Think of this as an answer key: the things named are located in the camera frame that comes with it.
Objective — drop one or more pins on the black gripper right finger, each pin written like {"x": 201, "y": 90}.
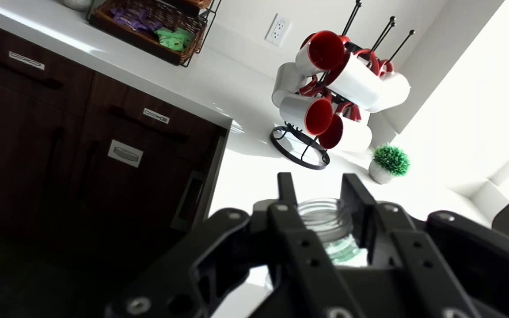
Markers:
{"x": 442, "y": 258}

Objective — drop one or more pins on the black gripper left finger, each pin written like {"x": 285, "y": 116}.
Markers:
{"x": 292, "y": 247}

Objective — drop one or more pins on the clear plastic water bottle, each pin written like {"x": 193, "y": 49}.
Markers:
{"x": 323, "y": 217}

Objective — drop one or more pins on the black metal mug rack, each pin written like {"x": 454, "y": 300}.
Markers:
{"x": 274, "y": 136}

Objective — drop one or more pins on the small green potted plant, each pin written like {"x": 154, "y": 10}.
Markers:
{"x": 389, "y": 159}

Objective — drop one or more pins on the white mug red inside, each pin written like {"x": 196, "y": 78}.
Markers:
{"x": 394, "y": 88}
{"x": 353, "y": 81}
{"x": 304, "y": 115}
{"x": 325, "y": 49}
{"x": 288, "y": 79}
{"x": 348, "y": 136}

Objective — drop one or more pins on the narrow white cabinet label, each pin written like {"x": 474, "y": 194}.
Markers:
{"x": 156, "y": 115}
{"x": 25, "y": 60}

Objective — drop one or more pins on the large white cabinet label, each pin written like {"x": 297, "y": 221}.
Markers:
{"x": 124, "y": 154}

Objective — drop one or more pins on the green packet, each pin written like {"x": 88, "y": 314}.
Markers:
{"x": 175, "y": 39}

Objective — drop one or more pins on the brown wicker basket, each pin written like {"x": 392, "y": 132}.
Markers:
{"x": 124, "y": 32}

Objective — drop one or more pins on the purple packet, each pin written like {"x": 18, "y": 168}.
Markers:
{"x": 129, "y": 18}

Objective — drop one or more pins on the dark wood cabinet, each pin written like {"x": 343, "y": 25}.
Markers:
{"x": 18, "y": 146}

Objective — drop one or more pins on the white wall outlet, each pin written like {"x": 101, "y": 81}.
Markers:
{"x": 277, "y": 28}

